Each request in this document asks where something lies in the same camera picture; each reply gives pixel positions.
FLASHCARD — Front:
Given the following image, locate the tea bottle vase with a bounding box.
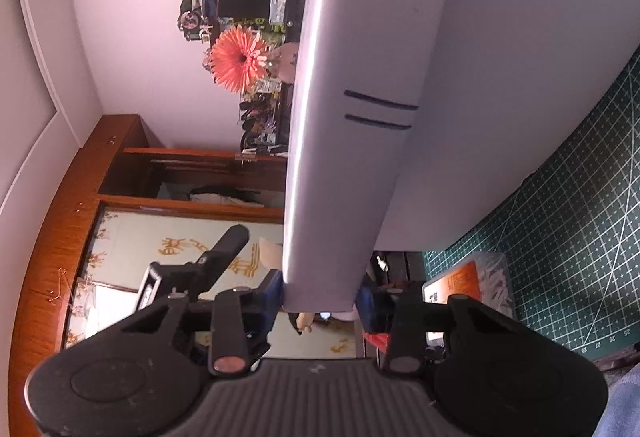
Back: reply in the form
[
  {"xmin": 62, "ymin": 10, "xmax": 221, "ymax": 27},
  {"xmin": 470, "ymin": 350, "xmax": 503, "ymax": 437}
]
[{"xmin": 270, "ymin": 42, "xmax": 301, "ymax": 83}]

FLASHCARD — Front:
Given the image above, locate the pink gerbera flower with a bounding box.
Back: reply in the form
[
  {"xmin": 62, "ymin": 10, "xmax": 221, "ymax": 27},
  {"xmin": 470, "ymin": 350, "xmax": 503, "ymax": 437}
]
[{"xmin": 209, "ymin": 27, "xmax": 271, "ymax": 95}]

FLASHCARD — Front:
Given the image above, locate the beige chair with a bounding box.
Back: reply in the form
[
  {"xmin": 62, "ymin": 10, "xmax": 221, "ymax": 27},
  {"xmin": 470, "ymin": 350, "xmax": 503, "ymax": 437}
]
[{"xmin": 257, "ymin": 239, "xmax": 283, "ymax": 278}]

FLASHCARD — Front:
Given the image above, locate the green cutting mat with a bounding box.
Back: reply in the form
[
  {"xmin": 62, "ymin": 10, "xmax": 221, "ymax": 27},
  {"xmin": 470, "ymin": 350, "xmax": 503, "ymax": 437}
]
[{"xmin": 422, "ymin": 62, "xmax": 640, "ymax": 358}]

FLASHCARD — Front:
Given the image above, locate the clear plastic box orange label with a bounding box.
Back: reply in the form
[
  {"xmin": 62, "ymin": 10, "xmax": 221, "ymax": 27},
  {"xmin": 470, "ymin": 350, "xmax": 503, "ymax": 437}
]
[{"xmin": 422, "ymin": 252, "xmax": 518, "ymax": 348}]

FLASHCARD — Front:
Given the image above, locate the white cardboard box lid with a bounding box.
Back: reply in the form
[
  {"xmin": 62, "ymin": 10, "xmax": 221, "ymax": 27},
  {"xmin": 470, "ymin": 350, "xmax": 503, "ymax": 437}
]
[{"xmin": 281, "ymin": 0, "xmax": 640, "ymax": 313}]

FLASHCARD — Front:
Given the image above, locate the black computer tower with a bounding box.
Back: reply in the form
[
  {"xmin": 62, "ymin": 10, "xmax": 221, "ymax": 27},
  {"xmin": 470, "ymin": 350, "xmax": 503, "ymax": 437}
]
[{"xmin": 216, "ymin": 0, "xmax": 281, "ymax": 24}]

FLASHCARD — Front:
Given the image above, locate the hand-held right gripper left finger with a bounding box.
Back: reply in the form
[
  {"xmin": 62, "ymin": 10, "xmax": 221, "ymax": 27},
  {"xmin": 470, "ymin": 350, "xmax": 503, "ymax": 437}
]
[{"xmin": 120, "ymin": 268, "xmax": 286, "ymax": 375}]

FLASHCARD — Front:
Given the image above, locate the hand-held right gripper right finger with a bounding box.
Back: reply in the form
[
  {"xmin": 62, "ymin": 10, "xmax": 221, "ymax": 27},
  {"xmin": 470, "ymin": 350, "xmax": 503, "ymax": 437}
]
[{"xmin": 356, "ymin": 285, "xmax": 525, "ymax": 375}]

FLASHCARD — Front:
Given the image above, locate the green patterned sliding door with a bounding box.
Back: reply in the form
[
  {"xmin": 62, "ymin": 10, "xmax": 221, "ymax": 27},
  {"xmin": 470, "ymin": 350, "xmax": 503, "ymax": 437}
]
[{"xmin": 62, "ymin": 207, "xmax": 371, "ymax": 358}]

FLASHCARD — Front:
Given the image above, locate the white towel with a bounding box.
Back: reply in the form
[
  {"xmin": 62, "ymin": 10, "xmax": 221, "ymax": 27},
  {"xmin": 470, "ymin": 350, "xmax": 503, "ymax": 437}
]
[{"xmin": 190, "ymin": 191, "xmax": 266, "ymax": 208}]

